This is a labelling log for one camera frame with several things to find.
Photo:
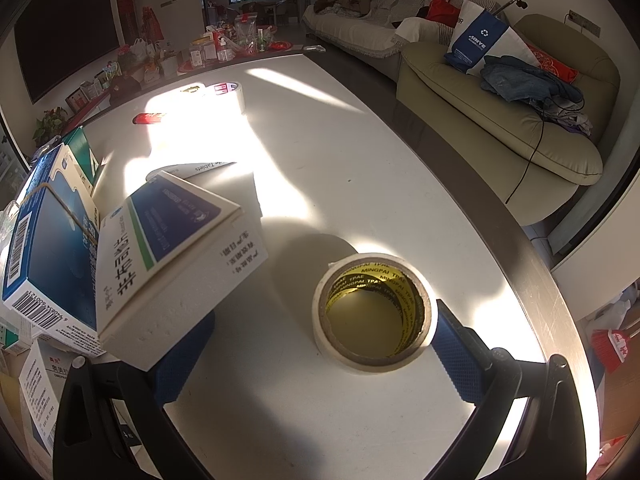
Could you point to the white covered long sofa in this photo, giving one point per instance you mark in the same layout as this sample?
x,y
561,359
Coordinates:
x,y
378,37

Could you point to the white blue shopping bag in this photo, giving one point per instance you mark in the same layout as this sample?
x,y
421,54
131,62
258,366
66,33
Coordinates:
x,y
477,34

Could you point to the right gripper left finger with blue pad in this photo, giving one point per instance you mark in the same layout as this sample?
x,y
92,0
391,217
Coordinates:
x,y
173,370

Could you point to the white blue-green medicine box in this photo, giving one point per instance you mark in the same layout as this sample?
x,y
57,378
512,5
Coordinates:
x,y
167,256

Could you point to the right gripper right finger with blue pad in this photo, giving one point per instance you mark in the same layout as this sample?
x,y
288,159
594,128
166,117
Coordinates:
x,y
464,356

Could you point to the teal white medicine box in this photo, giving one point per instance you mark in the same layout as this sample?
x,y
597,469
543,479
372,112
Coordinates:
x,y
78,143

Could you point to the red lighter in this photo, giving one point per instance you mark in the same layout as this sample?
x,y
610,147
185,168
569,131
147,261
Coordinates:
x,y
145,119

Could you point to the blue denim clothes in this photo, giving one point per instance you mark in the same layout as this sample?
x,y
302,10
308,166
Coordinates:
x,y
516,81

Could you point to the blue banded medicine box bundle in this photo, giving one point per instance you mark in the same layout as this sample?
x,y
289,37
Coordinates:
x,y
50,276

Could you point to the beige masking tape roll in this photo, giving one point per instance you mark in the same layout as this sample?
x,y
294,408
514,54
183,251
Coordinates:
x,y
373,314

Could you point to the round red-top coffee table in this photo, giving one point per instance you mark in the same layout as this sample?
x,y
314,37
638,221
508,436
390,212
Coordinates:
x,y
243,38

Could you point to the potted green plant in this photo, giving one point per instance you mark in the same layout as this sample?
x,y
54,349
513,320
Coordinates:
x,y
51,125

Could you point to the black wall television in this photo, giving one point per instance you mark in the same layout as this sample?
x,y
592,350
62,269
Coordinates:
x,y
56,38

